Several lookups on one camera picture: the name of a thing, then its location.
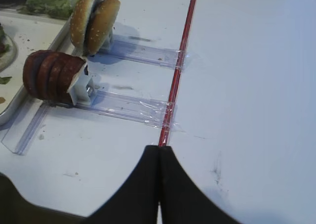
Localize sesame bun rear half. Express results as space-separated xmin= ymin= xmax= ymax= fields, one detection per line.
xmin=86 ymin=0 xmax=120 ymax=55

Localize small lettuce scrap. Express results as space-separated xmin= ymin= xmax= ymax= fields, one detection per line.
xmin=0 ymin=77 xmax=12 ymax=85

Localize red straw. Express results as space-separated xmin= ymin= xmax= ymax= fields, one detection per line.
xmin=158 ymin=0 xmax=197 ymax=147

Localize sliced meat patties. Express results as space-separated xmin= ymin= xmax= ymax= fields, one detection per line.
xmin=22 ymin=50 xmax=88 ymax=104

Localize sesame bun front half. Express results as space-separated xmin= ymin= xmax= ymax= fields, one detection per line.
xmin=70 ymin=0 xmax=102 ymax=49

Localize green lettuce leaf on bun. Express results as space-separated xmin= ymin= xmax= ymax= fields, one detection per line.
xmin=0 ymin=25 xmax=11 ymax=61

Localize clear plastic container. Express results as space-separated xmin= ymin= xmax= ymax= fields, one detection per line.
xmin=0 ymin=0 xmax=78 ymax=20

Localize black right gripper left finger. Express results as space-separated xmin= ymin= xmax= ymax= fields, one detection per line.
xmin=82 ymin=145 xmax=160 ymax=224

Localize green lettuce in container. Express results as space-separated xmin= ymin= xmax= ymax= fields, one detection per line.
xmin=19 ymin=0 xmax=73 ymax=19

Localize white pusher block right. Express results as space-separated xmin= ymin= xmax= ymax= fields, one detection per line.
xmin=67 ymin=62 xmax=96 ymax=106

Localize metal baking tray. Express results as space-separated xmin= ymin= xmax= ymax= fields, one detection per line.
xmin=0 ymin=0 xmax=76 ymax=125

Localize clear meat track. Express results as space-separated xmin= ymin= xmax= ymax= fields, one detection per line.
xmin=50 ymin=90 xmax=174 ymax=129

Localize clear rail right of tray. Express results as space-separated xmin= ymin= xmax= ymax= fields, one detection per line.
xmin=0 ymin=0 xmax=119 ymax=156

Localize sesame bun half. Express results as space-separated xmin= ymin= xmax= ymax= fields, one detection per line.
xmin=86 ymin=0 xmax=120 ymax=55
xmin=70 ymin=0 xmax=102 ymax=49

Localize clear bun track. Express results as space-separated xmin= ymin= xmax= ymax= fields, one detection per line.
xmin=99 ymin=34 xmax=179 ymax=69

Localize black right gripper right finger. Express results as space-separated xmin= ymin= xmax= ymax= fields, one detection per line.
xmin=159 ymin=146 xmax=238 ymax=224

